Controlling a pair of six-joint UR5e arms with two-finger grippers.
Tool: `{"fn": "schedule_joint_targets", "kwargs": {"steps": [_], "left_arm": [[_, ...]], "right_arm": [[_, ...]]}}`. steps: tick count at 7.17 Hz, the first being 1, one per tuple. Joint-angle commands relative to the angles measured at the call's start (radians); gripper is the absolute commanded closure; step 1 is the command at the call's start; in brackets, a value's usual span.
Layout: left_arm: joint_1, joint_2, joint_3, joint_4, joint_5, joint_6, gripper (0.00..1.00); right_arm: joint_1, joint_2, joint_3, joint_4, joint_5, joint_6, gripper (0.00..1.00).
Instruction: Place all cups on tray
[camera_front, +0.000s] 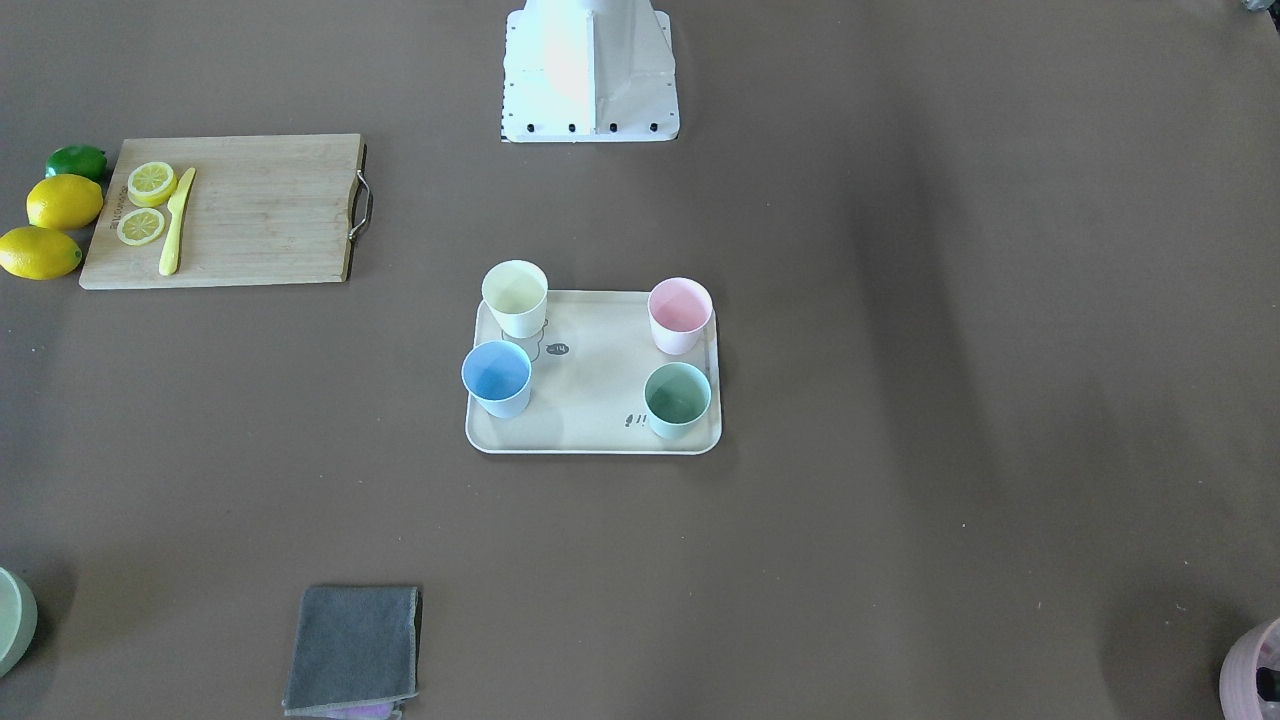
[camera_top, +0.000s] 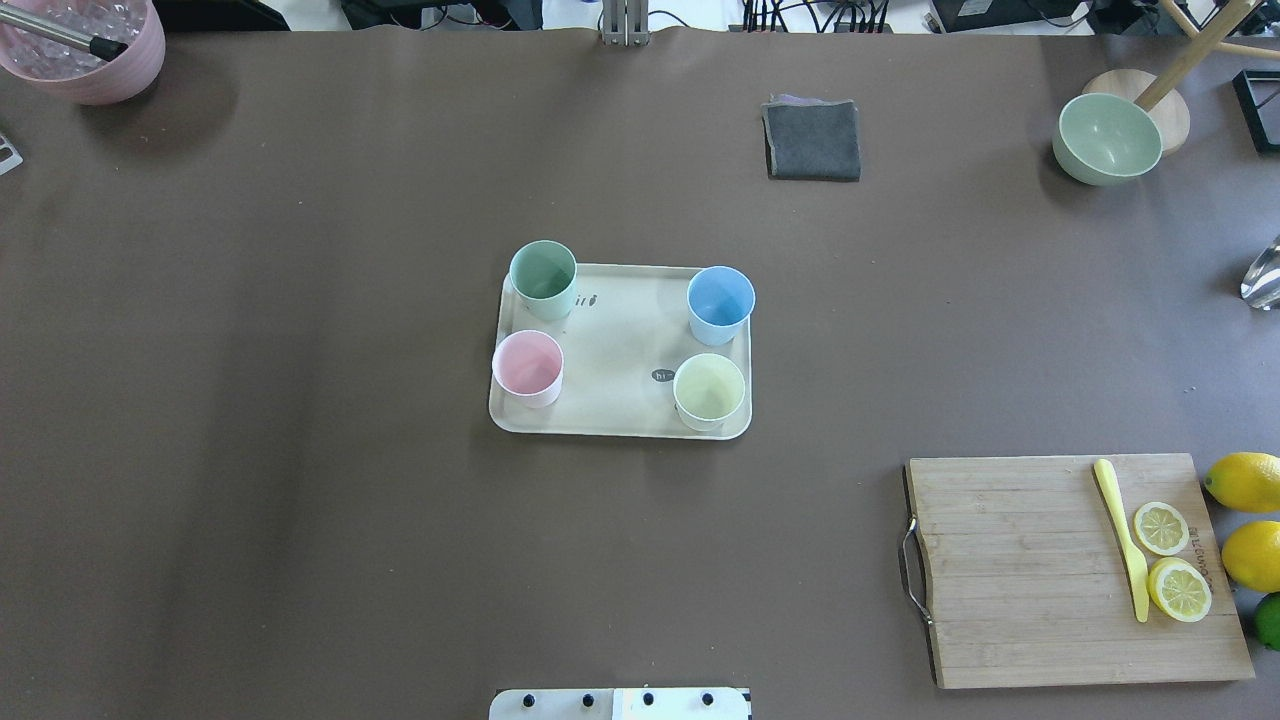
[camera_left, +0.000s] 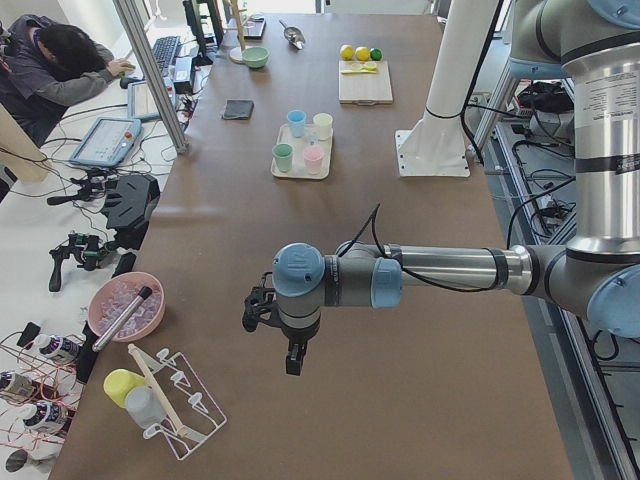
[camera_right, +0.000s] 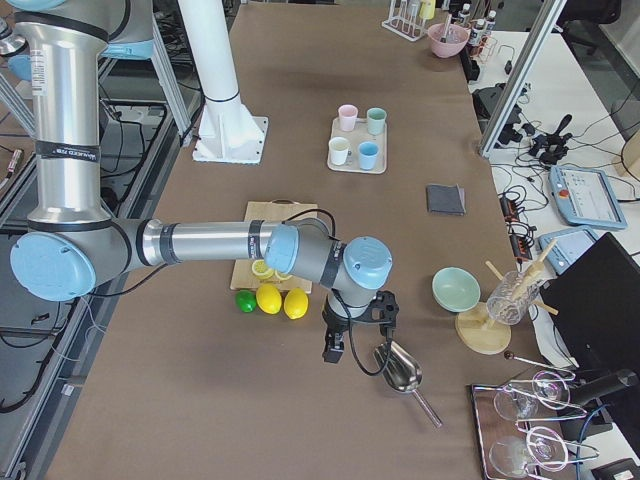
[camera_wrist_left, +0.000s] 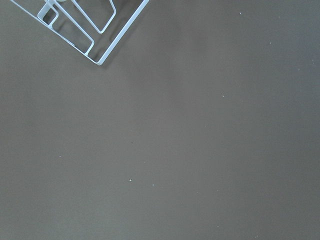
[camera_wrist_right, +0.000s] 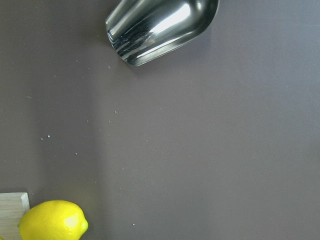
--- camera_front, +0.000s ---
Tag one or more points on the green plastic cup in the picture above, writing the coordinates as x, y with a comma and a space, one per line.
676, 396

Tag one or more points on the pink plastic cup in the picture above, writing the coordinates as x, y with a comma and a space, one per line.
679, 309

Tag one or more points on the cream plastic cup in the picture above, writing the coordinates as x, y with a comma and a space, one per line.
516, 292

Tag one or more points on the blue plastic cup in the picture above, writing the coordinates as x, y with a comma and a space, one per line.
498, 375

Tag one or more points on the cream serving tray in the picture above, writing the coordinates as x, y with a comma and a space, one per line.
589, 368

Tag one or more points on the wooden cutting board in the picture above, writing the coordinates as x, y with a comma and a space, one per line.
273, 209

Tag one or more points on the grey folded cloth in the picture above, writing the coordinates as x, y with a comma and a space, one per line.
355, 652

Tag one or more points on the yellow plastic knife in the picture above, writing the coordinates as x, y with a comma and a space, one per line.
176, 205

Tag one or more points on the lemon half slice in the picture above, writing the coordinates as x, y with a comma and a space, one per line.
141, 226
151, 184

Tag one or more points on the green lime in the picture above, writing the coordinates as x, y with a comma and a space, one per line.
79, 159

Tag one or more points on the yellow lemon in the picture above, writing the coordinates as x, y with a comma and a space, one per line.
38, 253
64, 202

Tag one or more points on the green bowl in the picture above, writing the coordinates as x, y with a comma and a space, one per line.
19, 616

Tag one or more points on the pink bowl with ice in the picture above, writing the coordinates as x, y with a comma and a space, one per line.
1248, 678

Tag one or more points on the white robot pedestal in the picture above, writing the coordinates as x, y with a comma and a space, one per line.
589, 72

